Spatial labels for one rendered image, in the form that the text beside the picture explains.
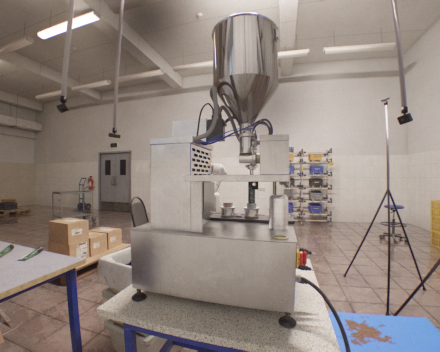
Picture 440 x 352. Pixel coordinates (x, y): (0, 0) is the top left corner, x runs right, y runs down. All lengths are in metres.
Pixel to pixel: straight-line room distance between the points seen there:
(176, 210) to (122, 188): 7.67
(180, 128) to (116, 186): 7.69
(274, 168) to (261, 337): 0.49
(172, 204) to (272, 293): 0.45
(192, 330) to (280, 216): 0.47
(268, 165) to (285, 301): 0.42
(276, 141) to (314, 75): 6.49
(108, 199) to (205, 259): 8.24
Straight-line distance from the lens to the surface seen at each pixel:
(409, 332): 1.22
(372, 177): 6.86
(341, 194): 6.63
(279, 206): 0.81
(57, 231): 3.31
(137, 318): 0.86
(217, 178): 0.67
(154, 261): 0.85
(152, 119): 7.88
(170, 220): 0.82
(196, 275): 0.79
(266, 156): 0.65
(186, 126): 0.99
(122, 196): 8.45
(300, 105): 6.75
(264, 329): 0.79
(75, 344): 1.70
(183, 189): 0.79
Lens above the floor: 1.21
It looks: level
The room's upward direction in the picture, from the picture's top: straight up
